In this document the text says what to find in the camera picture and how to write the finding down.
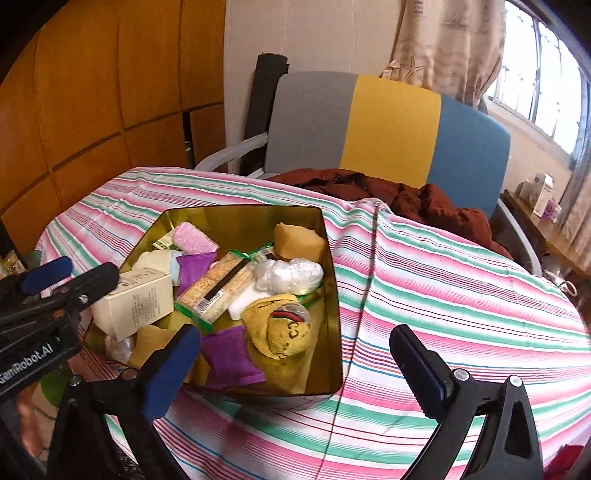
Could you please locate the cream green carton box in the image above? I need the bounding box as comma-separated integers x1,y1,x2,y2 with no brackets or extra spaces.
91,268,174,342

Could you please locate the purple sachet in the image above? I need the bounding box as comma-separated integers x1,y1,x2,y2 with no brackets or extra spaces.
176,252,216,296
200,325,266,390

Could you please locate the gold metal tray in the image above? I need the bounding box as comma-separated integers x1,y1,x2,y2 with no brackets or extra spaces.
92,205,342,409

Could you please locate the clear plastic wrap ball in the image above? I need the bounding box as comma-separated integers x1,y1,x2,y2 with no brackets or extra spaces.
256,258,325,296

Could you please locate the striped bed sheet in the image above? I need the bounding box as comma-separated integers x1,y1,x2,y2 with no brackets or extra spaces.
37,167,590,479

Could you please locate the wooden wardrobe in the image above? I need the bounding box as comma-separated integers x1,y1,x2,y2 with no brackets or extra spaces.
1,1,225,253

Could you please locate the wooden desk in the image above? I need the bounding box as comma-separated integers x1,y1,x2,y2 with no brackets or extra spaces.
500,190,590,280

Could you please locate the dark red blanket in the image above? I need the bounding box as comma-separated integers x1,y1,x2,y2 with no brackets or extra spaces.
270,168,512,259

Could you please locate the white box on desk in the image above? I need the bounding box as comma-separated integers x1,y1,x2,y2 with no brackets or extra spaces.
529,173,554,217

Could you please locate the grey yellow blue headboard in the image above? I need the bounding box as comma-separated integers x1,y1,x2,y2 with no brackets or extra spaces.
263,71,511,216

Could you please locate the window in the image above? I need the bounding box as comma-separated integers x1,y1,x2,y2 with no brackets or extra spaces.
485,1,590,159

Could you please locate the beige patterned curtain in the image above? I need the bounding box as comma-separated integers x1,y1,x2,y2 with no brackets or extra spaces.
382,0,506,108

